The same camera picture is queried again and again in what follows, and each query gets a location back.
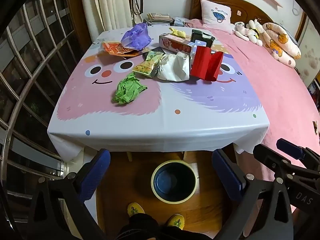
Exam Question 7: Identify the red cardboard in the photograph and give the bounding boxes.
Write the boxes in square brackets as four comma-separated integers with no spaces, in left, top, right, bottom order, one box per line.
[190,45,224,82]

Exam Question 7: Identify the light blue tissue box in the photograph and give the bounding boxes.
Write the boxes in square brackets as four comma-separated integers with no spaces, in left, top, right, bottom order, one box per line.
[172,17,190,27]

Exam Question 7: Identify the white handbag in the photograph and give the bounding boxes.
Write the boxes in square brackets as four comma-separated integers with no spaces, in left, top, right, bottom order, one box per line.
[132,12,146,26]

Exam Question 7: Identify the round blue bin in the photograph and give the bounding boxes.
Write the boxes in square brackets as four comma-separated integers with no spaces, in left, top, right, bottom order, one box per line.
[151,159,198,203]

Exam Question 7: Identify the silver bag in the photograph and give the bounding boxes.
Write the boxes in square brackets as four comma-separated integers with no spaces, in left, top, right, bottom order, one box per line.
[157,52,191,82]

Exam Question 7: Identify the dark green box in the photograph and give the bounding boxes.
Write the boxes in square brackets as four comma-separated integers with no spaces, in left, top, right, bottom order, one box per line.
[191,29,215,48]

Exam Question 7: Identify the yellow wrapper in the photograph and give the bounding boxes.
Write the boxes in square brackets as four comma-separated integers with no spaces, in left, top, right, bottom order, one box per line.
[169,27,187,39]

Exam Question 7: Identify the cartoon printed tablecloth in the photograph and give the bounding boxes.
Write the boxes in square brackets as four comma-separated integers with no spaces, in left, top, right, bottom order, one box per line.
[47,29,270,162]

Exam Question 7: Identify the pink bed blanket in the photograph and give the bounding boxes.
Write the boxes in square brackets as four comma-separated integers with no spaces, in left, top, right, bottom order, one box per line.
[186,19,320,205]

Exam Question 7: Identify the pink carton box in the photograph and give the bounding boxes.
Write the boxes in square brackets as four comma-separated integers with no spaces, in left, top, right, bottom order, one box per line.
[159,34,194,55]

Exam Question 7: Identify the wooden bed headboard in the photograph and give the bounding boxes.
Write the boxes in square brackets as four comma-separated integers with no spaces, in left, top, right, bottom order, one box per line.
[189,0,308,45]

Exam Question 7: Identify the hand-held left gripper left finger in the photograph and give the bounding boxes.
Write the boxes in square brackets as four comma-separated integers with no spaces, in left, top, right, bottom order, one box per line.
[27,149,111,240]

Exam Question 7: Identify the green paper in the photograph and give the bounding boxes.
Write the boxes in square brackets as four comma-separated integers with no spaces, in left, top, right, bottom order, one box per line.
[112,72,148,105]

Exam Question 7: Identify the orange snack packet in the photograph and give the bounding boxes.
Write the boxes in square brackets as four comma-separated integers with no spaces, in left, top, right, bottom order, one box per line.
[101,41,142,57]

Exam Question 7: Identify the purple plastic bag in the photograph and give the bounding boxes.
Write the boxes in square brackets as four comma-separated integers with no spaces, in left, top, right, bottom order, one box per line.
[121,23,152,51]

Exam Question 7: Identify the person's black trousers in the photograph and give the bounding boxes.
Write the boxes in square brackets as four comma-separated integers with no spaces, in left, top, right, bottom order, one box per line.
[116,214,210,240]

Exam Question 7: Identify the pale green snack packet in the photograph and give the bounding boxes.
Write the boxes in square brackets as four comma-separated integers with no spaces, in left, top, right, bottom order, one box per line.
[145,51,164,63]

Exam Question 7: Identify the black packet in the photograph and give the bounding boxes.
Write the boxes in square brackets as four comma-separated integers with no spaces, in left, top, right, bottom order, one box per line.
[142,46,165,55]

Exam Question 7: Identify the metal window grille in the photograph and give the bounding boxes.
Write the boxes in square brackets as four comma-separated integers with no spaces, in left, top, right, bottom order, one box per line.
[0,0,83,200]

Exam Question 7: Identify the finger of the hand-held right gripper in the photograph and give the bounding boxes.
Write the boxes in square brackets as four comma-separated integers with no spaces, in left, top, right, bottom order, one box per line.
[276,138,320,172]
[253,144,300,180]

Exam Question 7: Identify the stack of books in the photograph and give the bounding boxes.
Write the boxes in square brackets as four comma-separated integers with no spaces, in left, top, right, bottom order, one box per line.
[145,12,174,27]

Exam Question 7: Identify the pink square cushion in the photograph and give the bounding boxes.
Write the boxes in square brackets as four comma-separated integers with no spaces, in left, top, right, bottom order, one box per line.
[200,0,233,34]

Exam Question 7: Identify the yellow slipper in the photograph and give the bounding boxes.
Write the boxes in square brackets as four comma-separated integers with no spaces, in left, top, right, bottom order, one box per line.
[166,214,186,229]
[127,202,146,217]

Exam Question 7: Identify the bear print rolled quilt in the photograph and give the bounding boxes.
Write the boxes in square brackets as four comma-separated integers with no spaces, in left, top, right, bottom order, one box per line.
[259,22,302,68]

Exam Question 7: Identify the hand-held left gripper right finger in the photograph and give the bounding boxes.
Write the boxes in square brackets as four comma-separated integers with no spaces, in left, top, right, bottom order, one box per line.
[212,149,293,240]

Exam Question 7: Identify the cream curtain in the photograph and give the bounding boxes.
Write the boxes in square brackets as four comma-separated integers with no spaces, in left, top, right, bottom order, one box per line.
[79,0,133,32]

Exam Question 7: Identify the yellow green snack packet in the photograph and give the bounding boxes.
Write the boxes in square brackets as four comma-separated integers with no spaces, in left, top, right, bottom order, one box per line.
[132,60,160,78]

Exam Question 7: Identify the white yellow plush toy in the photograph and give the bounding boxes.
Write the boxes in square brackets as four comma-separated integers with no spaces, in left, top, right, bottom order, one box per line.
[246,19,265,34]

